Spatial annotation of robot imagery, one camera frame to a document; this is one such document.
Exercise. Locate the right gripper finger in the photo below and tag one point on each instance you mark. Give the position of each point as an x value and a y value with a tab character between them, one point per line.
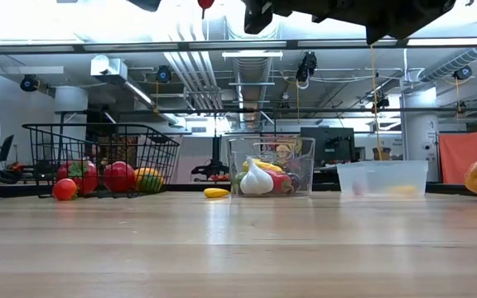
257	14

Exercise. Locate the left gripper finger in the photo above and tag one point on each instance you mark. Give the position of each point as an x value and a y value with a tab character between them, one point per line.
147	4

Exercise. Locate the yellow corn cob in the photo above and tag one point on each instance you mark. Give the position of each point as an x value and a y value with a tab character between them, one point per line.
269	166

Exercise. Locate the white garlic bulb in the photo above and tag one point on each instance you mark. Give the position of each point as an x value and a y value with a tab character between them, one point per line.
256	182

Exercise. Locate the orange citrus fruit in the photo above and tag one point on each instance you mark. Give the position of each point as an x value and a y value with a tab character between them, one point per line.
143	173

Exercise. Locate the purple eggplant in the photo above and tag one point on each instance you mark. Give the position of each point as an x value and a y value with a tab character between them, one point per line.
294	182

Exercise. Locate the red bell pepper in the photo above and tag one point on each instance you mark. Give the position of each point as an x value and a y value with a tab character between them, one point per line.
119	177

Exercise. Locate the small yellow chili pepper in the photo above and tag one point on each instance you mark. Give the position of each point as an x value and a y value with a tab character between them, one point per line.
216	193
403	190

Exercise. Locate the red tomato green stem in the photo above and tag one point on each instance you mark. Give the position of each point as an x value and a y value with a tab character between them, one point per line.
83	180

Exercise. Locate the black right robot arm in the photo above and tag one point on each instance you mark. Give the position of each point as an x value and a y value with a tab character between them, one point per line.
408	16

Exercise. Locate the black overhead crossbar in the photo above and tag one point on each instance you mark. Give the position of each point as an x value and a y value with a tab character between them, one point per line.
291	44

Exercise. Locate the black ceiling device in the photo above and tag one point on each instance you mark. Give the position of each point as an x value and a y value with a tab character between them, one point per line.
462	72
164	74
306	66
29	83

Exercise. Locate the clear plastic tall bin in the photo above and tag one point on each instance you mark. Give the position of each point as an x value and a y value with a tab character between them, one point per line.
296	149

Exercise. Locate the black background stand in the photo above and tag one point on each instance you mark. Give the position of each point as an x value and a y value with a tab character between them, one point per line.
215	149

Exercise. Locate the white round column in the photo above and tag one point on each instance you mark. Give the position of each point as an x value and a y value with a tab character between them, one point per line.
420	124

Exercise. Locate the translucent low plastic container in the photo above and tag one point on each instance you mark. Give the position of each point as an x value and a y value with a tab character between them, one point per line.
383	169

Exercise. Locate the small black background monitor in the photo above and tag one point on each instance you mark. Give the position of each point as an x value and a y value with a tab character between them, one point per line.
6	147

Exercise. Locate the orange-red curtain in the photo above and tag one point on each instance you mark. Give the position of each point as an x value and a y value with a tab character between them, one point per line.
462	157

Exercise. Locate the small orange-red tomato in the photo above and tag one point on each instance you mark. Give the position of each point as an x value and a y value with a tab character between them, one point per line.
64	189

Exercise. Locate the silver ribbed ceiling duct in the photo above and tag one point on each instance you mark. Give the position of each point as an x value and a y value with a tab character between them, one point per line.
454	62

